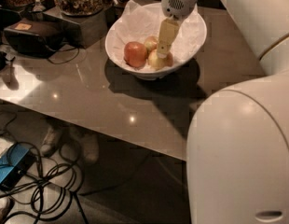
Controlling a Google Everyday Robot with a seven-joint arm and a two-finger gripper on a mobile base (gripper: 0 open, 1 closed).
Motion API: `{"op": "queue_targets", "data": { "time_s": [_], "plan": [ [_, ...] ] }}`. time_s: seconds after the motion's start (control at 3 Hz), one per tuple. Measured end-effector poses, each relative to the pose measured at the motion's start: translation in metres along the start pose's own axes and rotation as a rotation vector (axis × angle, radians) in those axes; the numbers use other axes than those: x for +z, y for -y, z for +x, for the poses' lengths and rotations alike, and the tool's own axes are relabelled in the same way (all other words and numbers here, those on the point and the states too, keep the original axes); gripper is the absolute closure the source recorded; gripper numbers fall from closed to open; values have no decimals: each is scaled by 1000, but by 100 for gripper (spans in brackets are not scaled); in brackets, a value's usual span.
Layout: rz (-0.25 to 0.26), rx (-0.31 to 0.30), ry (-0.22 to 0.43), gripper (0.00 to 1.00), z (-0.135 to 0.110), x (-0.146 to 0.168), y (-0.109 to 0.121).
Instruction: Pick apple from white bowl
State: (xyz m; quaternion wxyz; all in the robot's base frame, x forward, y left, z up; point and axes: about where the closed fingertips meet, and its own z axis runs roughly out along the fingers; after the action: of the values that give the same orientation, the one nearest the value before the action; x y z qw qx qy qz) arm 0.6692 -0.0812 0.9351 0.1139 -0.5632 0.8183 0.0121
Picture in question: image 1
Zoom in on white ceramic bowl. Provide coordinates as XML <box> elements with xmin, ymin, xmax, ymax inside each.
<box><xmin>104</xmin><ymin>2</ymin><xmax>208</xmax><ymax>81</ymax></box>

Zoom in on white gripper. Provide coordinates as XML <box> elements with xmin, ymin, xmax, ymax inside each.
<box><xmin>157</xmin><ymin>0</ymin><xmax>198</xmax><ymax>58</ymax></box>

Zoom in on yellow-green front apple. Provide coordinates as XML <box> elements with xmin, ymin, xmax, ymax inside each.
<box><xmin>147</xmin><ymin>49</ymin><xmax>173</xmax><ymax>70</ymax></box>

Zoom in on black floor cables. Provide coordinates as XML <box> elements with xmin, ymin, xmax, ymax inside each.
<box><xmin>0</xmin><ymin>110</ymin><xmax>89</xmax><ymax>224</ymax></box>

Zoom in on small back apple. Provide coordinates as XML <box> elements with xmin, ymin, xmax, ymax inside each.
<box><xmin>144</xmin><ymin>35</ymin><xmax>158</xmax><ymax>53</ymax></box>

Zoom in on white paper liner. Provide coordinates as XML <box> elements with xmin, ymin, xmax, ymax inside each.
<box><xmin>111</xmin><ymin>0</ymin><xmax>200</xmax><ymax>73</ymax></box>

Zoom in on blue box on floor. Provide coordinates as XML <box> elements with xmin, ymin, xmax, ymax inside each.
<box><xmin>0</xmin><ymin>144</ymin><xmax>33</xmax><ymax>191</ymax></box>

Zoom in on left white shoe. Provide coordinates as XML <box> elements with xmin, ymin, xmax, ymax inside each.
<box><xmin>40</xmin><ymin>127</ymin><xmax>62</xmax><ymax>157</ymax></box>

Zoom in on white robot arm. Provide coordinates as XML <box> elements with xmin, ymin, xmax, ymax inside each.
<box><xmin>186</xmin><ymin>0</ymin><xmax>289</xmax><ymax>224</ymax></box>

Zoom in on black terminal cable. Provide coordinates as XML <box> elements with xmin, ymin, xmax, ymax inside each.
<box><xmin>46</xmin><ymin>45</ymin><xmax>81</xmax><ymax>65</ymax></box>

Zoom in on red apple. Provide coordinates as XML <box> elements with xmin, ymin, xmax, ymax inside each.
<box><xmin>124</xmin><ymin>41</ymin><xmax>147</xmax><ymax>68</ymax></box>

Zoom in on right white shoe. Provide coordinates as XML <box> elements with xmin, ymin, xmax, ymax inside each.
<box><xmin>82</xmin><ymin>134</ymin><xmax>99</xmax><ymax>164</ymax></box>

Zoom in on white shoe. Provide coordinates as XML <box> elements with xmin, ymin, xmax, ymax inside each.
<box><xmin>40</xmin><ymin>127</ymin><xmax>62</xmax><ymax>157</ymax></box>
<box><xmin>82</xmin><ymin>134</ymin><xmax>99</xmax><ymax>164</ymax></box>

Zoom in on metal scoop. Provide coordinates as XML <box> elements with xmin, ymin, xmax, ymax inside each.
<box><xmin>33</xmin><ymin>0</ymin><xmax>46</xmax><ymax>12</ymax></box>

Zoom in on black card terminal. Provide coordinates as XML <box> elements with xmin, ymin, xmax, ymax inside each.
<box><xmin>4</xmin><ymin>19</ymin><xmax>64</xmax><ymax>58</ymax></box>

